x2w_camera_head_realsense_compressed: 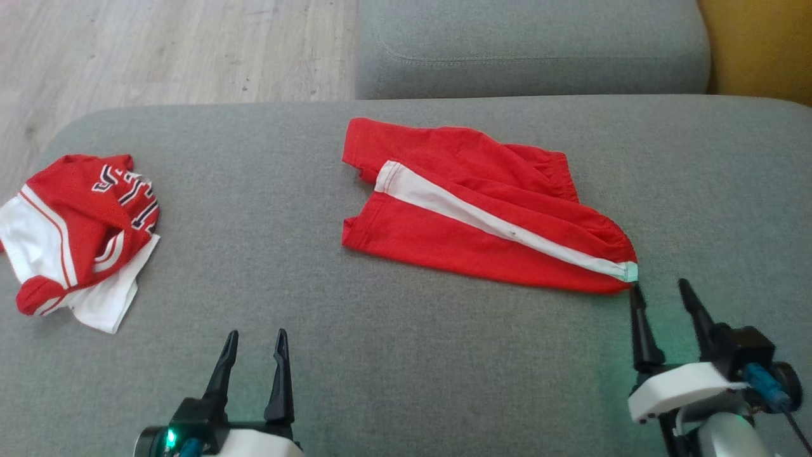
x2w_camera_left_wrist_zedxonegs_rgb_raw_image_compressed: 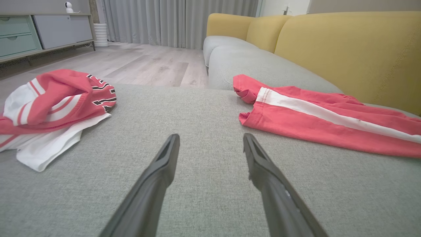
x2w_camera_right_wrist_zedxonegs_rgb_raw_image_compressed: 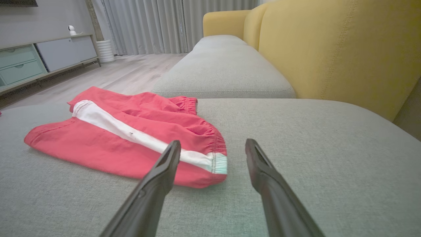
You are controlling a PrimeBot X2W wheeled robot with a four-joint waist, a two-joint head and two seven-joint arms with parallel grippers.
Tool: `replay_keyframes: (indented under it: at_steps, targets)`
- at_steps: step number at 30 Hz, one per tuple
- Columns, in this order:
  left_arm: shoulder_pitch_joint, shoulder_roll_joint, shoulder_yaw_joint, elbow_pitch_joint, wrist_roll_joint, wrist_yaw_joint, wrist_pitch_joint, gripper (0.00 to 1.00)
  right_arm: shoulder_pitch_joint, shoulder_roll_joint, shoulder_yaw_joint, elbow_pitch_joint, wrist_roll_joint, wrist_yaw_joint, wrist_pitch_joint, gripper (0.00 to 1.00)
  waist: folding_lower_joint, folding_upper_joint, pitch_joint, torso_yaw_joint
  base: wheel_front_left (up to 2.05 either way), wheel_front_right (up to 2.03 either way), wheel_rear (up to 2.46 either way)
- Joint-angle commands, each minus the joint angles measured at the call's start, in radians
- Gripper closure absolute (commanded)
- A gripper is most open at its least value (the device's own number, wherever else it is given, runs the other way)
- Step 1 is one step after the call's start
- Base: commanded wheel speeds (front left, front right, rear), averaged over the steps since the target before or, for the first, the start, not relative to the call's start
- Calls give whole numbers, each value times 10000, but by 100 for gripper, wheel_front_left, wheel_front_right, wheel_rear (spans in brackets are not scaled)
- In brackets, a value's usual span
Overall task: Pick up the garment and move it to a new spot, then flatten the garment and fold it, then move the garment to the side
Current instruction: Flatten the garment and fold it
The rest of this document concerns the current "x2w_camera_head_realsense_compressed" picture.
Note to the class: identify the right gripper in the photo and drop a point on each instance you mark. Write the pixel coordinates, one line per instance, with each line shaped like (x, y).
(685, 387)

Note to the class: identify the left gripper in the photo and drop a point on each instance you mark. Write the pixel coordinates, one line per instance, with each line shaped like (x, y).
(254, 443)

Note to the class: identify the red shorts with white stripe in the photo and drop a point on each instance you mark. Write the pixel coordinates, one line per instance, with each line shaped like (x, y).
(444, 241)

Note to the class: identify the red and white jersey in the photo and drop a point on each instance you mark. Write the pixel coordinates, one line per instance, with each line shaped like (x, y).
(70, 209)

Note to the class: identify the grey sofa seat cushion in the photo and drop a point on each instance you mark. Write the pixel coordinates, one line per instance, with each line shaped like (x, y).
(254, 273)

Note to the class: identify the mustard yellow cushion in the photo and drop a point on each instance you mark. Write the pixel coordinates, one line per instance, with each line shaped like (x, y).
(761, 44)

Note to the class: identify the grey sofa back cushion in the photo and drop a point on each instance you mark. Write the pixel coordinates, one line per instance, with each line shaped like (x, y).
(533, 38)

